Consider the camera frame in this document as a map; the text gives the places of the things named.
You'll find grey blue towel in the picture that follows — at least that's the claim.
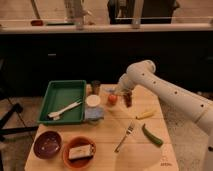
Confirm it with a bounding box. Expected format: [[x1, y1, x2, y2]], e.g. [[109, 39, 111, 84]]
[[105, 88, 116, 94]]

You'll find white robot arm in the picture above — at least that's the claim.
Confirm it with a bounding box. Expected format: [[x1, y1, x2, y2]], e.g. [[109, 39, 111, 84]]
[[115, 60, 213, 171]]

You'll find small metal cup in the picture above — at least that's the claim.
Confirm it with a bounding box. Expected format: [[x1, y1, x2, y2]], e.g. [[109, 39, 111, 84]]
[[91, 80, 101, 95]]

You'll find brown grape bunch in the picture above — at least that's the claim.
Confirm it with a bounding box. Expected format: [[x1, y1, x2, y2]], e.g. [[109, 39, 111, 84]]
[[123, 92, 132, 107]]

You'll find red tomato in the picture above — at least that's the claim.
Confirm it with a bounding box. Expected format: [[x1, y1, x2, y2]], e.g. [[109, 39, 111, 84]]
[[108, 94, 118, 105]]

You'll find white round lid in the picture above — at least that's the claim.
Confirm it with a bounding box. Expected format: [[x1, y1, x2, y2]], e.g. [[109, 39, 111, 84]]
[[86, 95, 101, 107]]

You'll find yellow banana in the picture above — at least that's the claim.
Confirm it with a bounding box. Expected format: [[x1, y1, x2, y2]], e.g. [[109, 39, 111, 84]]
[[136, 110, 156, 120]]

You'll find silver fork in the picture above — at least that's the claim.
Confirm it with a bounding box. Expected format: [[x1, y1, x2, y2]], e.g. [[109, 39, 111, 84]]
[[114, 122, 135, 153]]

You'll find green cucumber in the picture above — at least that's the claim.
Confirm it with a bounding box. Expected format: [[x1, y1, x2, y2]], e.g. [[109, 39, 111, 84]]
[[142, 125, 163, 147]]

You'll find green plastic tray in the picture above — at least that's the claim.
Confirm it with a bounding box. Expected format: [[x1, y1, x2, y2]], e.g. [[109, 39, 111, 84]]
[[38, 80, 86, 125]]

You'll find white plastic spatula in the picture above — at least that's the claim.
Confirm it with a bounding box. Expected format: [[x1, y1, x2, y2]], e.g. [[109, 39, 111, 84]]
[[47, 102, 82, 120]]

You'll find white block in bowl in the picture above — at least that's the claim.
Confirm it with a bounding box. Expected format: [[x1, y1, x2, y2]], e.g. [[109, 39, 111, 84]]
[[69, 144, 93, 160]]

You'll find orange bowl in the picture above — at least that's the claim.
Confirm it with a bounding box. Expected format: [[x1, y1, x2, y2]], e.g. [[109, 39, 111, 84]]
[[62, 136, 96, 171]]

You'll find dark purple bowl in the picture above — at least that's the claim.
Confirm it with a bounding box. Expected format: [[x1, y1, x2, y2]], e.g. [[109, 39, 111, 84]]
[[33, 131, 62, 159]]

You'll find red object on ledge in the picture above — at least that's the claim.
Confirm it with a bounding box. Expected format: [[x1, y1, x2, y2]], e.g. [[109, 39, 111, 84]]
[[31, 20, 44, 26]]

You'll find black tripod stand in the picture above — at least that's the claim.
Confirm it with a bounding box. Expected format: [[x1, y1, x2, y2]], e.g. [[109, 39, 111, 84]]
[[0, 102, 39, 163]]

